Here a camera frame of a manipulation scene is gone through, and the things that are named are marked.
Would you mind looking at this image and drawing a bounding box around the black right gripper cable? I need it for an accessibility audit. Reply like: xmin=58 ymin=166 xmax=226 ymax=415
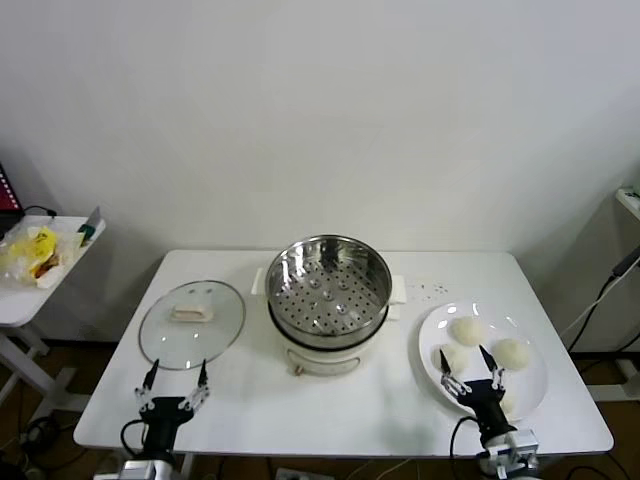
xmin=451 ymin=417 xmax=484 ymax=460

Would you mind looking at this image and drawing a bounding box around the white electric cooking pot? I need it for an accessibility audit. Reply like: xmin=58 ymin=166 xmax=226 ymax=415
xmin=267 ymin=299 xmax=404 ymax=377

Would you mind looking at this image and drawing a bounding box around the perforated steel steamer basket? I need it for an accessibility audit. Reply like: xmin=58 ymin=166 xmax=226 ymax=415
xmin=252 ymin=234 xmax=409 ymax=351

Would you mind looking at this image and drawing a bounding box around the clear bag with yellow wrapper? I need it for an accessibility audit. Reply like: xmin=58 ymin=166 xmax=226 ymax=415
xmin=0 ymin=219 xmax=84 ymax=290

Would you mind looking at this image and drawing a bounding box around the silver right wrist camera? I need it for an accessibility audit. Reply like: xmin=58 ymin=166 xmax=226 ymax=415
xmin=509 ymin=428 xmax=541 ymax=464

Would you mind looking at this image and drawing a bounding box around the glass lid with white handle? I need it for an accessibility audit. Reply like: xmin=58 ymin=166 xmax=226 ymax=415
xmin=138 ymin=279 xmax=247 ymax=371

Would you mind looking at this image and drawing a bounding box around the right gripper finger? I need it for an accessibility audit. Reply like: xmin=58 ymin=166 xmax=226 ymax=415
xmin=438 ymin=348 xmax=468 ymax=408
xmin=478 ymin=343 xmax=507 ymax=396

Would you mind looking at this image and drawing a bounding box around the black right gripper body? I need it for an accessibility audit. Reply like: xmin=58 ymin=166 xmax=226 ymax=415
xmin=462 ymin=380 xmax=509 ymax=437

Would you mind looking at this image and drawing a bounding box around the white shelf with green items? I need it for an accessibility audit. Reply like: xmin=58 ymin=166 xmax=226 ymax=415
xmin=615 ymin=187 xmax=640 ymax=221

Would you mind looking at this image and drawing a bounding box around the thin white cable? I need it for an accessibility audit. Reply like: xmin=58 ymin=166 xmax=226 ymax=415
xmin=558 ymin=294 xmax=601 ymax=336

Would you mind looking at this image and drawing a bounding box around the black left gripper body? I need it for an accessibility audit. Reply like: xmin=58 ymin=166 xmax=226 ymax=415
xmin=138 ymin=397 xmax=195 ymax=459

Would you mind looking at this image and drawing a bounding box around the green and grey small tool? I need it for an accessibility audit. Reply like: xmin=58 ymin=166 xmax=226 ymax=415
xmin=77 ymin=205 xmax=104 ymax=247

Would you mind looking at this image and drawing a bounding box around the black cable with plug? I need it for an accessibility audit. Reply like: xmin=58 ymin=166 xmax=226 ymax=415
xmin=567 ymin=247 xmax=640 ymax=354

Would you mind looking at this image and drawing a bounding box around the white side table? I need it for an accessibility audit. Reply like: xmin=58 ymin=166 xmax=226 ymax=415
xmin=0 ymin=214 xmax=107 ymax=426

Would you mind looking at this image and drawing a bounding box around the black floor cable bundle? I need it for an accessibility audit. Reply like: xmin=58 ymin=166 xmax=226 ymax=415
xmin=19 ymin=417 xmax=66 ymax=454

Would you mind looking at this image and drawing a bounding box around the white stand base frame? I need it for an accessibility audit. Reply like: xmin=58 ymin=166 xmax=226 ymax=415
xmin=582 ymin=357 xmax=640 ymax=404

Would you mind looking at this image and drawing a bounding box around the white oval plate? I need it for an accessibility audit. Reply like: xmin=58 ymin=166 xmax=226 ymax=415
xmin=417 ymin=299 xmax=549 ymax=422

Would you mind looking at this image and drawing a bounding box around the white steamed baozi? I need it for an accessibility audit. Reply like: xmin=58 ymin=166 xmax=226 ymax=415
xmin=449 ymin=315 xmax=489 ymax=347
xmin=499 ymin=387 xmax=519 ymax=421
xmin=432 ymin=343 xmax=471 ymax=374
xmin=492 ymin=338 xmax=532 ymax=372

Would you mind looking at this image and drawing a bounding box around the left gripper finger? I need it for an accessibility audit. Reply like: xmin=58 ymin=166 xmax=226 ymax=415
xmin=180 ymin=359 xmax=211 ymax=413
xmin=133 ymin=358 xmax=161 ymax=413

